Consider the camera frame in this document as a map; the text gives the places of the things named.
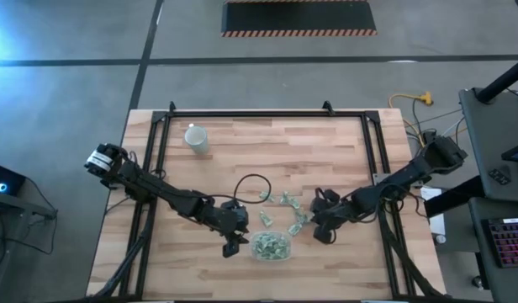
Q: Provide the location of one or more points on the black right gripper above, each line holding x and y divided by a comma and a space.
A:
332, 216

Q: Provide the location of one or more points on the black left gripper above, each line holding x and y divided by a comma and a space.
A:
231, 223

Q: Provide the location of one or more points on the green Stevia sweetener packet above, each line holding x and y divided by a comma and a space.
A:
301, 216
280, 252
295, 229
276, 242
265, 253
261, 243
284, 198
265, 196
294, 203
265, 219

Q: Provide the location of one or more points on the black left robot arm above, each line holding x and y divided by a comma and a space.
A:
158, 189

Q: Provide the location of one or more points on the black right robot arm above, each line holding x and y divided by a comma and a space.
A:
406, 172

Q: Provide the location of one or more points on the clear plastic bin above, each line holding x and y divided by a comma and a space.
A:
286, 235

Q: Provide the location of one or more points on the white cup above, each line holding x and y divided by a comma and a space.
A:
197, 139

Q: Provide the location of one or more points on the white box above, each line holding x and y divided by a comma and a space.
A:
437, 225

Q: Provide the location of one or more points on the white paper sheet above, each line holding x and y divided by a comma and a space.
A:
430, 193

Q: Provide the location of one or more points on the white round cap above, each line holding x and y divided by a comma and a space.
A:
441, 239

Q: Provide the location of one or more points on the black desk beam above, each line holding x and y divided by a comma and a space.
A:
452, 195

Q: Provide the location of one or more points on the dark grey keyboard desk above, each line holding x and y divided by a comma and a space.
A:
479, 210

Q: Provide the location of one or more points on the black caster wheel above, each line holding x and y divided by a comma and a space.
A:
477, 282

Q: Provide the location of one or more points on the small black controller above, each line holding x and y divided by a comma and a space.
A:
499, 176

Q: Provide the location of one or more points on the black keyboard pink backlight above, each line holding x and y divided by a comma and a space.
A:
511, 242

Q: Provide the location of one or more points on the black desk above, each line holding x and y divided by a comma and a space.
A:
490, 139

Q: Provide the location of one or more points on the dark grey equipment stand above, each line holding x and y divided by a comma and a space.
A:
32, 208

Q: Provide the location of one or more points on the dark tablet screen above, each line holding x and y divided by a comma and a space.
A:
517, 155

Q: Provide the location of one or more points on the black hazard-striped floor mat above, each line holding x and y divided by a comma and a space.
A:
297, 17

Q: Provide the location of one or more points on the black pole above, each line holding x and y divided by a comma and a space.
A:
503, 80

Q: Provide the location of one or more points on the black computer blue light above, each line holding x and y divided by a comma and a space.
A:
6, 179

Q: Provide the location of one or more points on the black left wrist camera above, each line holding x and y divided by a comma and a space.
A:
234, 207

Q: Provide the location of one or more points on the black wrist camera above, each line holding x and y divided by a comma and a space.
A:
234, 207
325, 196

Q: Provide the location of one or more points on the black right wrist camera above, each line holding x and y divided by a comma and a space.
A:
325, 196

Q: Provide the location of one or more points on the grey metal bracket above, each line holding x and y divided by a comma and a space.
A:
377, 178

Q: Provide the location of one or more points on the black frame clamp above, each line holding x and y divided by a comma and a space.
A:
327, 107
172, 106

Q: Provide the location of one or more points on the black aluminium table frame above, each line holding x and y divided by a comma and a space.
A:
263, 113

